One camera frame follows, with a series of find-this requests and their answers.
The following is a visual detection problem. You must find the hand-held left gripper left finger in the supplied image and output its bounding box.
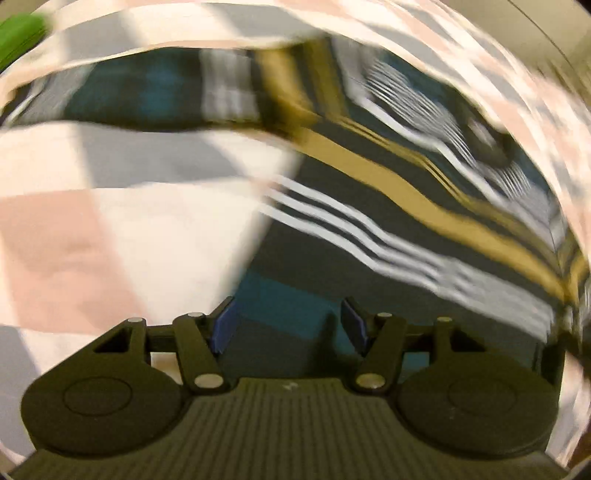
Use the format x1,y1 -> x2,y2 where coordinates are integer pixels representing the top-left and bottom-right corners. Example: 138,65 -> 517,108
69,296 -> 236,394

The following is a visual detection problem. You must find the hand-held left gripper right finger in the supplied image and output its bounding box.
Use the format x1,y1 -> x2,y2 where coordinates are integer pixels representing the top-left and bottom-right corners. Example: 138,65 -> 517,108
341,298 -> 499,393

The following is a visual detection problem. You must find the dark striped shirt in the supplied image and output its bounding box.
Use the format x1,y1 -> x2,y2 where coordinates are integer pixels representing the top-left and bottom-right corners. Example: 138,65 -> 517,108
9,34 -> 591,384

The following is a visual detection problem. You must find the checkered bear print quilt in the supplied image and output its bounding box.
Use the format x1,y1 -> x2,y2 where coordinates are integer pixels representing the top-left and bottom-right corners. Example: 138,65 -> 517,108
0,0 -> 591,467

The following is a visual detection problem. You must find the green cloth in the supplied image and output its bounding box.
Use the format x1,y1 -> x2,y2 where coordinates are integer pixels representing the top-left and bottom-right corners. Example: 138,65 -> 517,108
0,13 -> 49,68

